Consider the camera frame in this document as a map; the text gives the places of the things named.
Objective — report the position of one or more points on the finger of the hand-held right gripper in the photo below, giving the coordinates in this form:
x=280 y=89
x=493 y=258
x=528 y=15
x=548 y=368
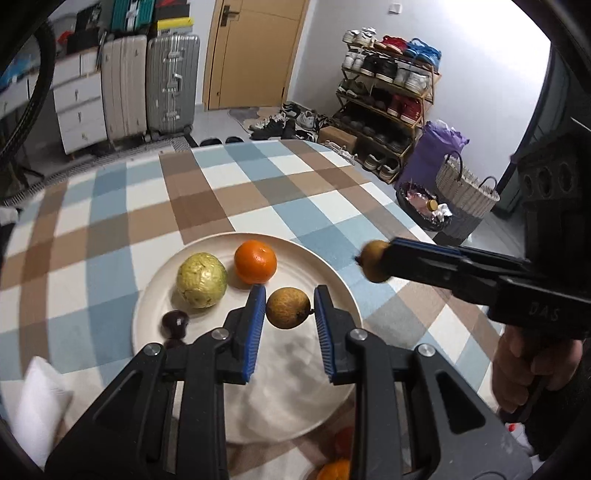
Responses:
x=438 y=272
x=438 y=246

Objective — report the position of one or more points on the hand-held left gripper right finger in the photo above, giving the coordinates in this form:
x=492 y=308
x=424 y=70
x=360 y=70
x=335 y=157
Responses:
x=324 y=332

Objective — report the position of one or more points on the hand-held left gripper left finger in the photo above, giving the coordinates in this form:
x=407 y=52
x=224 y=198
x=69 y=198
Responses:
x=253 y=332

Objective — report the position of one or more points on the brown longan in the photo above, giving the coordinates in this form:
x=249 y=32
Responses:
x=373 y=261
x=286 y=308

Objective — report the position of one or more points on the orange mandarin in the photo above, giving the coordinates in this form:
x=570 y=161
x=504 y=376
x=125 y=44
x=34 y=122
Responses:
x=255 y=261
x=334 y=470

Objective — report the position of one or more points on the cream round plate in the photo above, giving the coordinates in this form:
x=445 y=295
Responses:
x=286 y=397

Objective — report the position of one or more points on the yellow-green guava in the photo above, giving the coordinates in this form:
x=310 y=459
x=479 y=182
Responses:
x=202 y=279

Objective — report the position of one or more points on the dark purple plum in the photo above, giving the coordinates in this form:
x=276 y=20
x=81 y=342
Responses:
x=174 y=323

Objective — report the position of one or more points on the person's right forearm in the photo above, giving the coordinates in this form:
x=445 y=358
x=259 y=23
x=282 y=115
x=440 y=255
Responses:
x=568 y=406

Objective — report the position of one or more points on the person's right hand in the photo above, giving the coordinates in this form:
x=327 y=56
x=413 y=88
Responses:
x=512 y=369

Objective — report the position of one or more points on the white trash bin black bag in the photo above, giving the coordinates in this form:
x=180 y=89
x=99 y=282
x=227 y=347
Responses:
x=408 y=205

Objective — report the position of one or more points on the woven grey basket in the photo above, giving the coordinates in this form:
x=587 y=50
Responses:
x=461 y=194

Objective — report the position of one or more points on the purple bag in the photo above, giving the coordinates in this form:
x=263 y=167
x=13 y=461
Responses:
x=427 y=157

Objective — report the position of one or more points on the brown cardboard box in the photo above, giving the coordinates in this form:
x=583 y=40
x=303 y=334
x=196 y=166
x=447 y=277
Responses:
x=337 y=136

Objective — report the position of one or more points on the wooden shoe rack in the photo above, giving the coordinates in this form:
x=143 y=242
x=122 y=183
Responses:
x=430 y=92

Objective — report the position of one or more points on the checkered tablecloth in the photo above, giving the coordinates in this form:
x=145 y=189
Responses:
x=184 y=194

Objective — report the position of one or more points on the rows of assorted shoes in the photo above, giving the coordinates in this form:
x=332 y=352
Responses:
x=392 y=69

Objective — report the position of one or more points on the black slipper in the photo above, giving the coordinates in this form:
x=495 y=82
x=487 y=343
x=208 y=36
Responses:
x=234 y=139
x=210 y=141

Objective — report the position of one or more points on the scattered sneakers pile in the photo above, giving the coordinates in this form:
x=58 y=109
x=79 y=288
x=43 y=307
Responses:
x=281 y=122

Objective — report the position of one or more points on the grey door mat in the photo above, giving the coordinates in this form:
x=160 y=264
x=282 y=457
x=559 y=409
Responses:
x=244 y=114

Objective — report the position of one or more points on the white cloth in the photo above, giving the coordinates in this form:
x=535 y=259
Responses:
x=39 y=406

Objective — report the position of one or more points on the silver suitcase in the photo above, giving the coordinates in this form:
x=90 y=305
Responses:
x=171 y=83

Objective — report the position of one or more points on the wooden door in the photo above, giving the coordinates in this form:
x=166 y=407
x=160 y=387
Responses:
x=258 y=50

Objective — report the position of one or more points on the beige suitcase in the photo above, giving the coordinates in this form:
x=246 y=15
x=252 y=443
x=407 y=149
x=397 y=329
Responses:
x=124 y=87

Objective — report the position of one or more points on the white desk with drawers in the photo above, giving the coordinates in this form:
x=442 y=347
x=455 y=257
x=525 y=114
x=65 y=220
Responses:
x=78 y=106

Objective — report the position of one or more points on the yellow and black shoebox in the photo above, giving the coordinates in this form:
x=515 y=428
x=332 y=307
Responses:
x=173 y=26

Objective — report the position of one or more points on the black curved tube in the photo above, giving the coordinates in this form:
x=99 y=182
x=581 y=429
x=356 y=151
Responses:
x=44 y=69

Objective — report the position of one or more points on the teal suitcase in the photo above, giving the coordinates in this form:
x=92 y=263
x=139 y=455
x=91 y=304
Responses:
x=131 y=8

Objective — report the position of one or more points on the wide black box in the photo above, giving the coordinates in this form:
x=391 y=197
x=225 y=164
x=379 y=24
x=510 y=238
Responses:
x=87 y=23

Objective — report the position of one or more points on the blue plastic bag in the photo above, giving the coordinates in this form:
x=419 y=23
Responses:
x=18 y=69

